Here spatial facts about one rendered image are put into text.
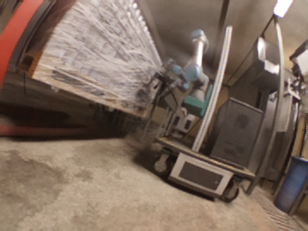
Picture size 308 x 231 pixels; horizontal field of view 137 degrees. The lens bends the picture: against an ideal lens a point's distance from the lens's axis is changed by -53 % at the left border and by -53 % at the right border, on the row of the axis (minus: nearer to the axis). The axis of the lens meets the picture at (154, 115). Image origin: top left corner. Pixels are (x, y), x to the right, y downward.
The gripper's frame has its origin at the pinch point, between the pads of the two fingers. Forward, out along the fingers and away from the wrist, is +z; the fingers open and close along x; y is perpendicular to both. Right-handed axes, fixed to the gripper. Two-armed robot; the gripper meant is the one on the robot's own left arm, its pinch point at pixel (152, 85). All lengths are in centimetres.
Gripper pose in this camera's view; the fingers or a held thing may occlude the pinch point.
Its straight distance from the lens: 125.7
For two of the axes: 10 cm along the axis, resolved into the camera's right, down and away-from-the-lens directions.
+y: -6.4, -6.7, 3.7
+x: -4.6, -0.4, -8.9
